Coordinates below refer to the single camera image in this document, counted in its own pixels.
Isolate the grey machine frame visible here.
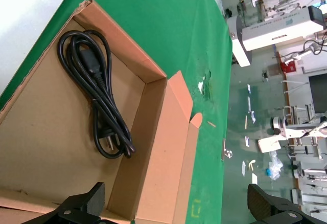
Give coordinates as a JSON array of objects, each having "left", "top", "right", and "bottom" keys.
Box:
[{"left": 290, "top": 157, "right": 327, "bottom": 211}]

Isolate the green table cloth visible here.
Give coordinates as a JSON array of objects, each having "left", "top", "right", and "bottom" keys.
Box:
[{"left": 0, "top": 0, "right": 233, "bottom": 224}]

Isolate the large white cabinet machine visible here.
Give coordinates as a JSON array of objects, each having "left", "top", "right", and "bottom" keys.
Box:
[{"left": 226, "top": 4, "right": 327, "bottom": 68}]

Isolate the white benchtop machine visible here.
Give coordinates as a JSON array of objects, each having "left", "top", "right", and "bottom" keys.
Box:
[{"left": 257, "top": 116, "right": 327, "bottom": 155}]

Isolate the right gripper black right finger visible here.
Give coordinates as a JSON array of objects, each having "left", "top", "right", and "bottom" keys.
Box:
[{"left": 247, "top": 183, "right": 327, "bottom": 224}]

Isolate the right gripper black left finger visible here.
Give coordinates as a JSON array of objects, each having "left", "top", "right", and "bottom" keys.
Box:
[{"left": 51, "top": 182, "right": 106, "bottom": 224}]

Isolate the large dark monitor screen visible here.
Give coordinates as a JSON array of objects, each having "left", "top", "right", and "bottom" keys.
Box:
[{"left": 308, "top": 73, "right": 327, "bottom": 114}]

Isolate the small black monitor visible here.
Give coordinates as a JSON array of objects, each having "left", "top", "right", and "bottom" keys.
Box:
[{"left": 307, "top": 5, "right": 327, "bottom": 28}]

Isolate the cardboard box with torn corner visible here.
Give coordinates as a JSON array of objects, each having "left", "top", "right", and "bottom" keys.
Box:
[{"left": 0, "top": 0, "right": 204, "bottom": 224}]

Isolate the black power cable bundle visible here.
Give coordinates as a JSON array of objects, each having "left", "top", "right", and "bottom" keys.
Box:
[{"left": 56, "top": 29, "right": 137, "bottom": 160}]

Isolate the clear plastic bag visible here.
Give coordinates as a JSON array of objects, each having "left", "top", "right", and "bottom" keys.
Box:
[{"left": 265, "top": 151, "right": 285, "bottom": 182}]

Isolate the red box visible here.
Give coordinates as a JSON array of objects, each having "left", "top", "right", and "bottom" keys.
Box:
[{"left": 280, "top": 60, "right": 297, "bottom": 73}]

